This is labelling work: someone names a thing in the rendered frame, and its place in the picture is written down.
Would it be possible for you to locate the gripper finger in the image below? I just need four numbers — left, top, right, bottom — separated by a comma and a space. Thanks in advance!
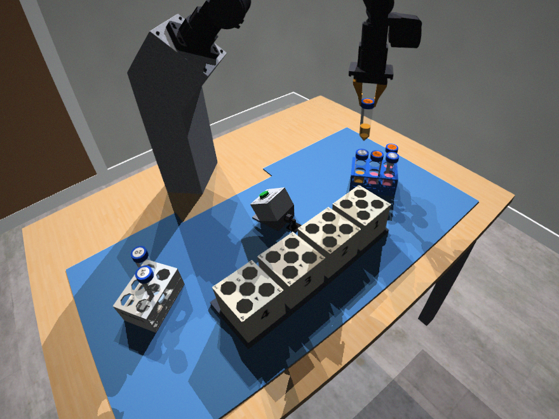
374, 84, 387, 107
353, 78, 363, 106

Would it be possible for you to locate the beige bucket adapter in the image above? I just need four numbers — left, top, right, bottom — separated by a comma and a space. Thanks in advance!
298, 207, 361, 278
257, 232, 325, 309
212, 260, 286, 343
332, 185, 391, 251

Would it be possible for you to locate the blue tube rack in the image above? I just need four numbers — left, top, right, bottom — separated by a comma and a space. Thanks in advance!
349, 157, 398, 196

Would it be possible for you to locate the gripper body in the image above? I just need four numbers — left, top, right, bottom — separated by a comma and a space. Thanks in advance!
349, 45, 393, 85

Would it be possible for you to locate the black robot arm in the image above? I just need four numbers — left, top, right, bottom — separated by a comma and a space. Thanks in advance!
166, 0, 422, 69

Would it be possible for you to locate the blue flat mat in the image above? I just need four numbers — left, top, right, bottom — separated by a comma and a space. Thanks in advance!
66, 127, 479, 419

